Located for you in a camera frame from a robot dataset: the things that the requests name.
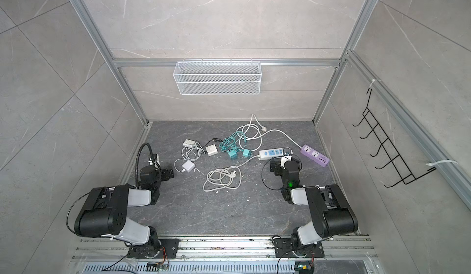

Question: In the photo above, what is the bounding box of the purple power strip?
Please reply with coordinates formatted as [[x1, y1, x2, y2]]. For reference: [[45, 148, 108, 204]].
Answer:
[[300, 145, 330, 167]]

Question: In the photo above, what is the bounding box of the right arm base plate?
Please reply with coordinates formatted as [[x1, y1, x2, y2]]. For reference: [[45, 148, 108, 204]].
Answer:
[[271, 235, 325, 258]]

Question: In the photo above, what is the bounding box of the white power strip cord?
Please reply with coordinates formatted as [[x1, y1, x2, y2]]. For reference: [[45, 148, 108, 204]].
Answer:
[[202, 155, 261, 193]]

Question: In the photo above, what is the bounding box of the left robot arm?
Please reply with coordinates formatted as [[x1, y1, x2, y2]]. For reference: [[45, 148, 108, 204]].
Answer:
[[66, 143, 174, 259]]

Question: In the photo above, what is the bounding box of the black wire hook rack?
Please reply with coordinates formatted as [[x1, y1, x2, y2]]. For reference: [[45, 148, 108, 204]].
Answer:
[[352, 88, 437, 188]]

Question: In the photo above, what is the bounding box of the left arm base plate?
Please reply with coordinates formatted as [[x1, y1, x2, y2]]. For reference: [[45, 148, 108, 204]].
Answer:
[[126, 238, 180, 259]]

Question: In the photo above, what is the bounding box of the white square charger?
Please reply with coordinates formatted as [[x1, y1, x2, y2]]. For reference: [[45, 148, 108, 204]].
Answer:
[[205, 145, 218, 156]]

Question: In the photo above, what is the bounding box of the thin white charger cable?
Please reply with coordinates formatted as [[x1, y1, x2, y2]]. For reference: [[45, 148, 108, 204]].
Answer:
[[173, 141, 206, 175]]

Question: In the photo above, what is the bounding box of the white wire mesh basket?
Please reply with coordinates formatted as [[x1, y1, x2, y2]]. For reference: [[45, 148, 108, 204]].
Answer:
[[173, 61, 262, 96]]

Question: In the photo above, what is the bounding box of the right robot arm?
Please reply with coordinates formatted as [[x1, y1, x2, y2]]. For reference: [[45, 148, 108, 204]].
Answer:
[[266, 156, 359, 258]]

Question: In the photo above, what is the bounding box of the purple strip white cord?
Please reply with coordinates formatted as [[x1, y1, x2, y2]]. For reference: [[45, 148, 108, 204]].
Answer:
[[235, 113, 303, 151]]

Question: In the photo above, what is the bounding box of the white blue power strip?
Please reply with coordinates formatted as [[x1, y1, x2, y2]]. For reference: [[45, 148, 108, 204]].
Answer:
[[258, 148, 293, 161]]

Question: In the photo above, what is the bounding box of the white charger adapter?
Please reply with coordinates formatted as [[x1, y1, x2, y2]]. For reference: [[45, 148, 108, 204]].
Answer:
[[182, 161, 196, 172]]

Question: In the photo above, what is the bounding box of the teal charger adapter left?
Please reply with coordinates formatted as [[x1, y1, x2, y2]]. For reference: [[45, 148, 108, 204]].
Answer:
[[228, 151, 238, 159]]

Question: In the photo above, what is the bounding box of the white charger far left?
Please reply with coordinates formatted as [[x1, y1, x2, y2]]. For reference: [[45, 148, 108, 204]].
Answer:
[[183, 139, 197, 148]]

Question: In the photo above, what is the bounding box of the teal cable bundle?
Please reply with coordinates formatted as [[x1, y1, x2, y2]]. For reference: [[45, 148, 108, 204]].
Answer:
[[219, 132, 248, 154]]

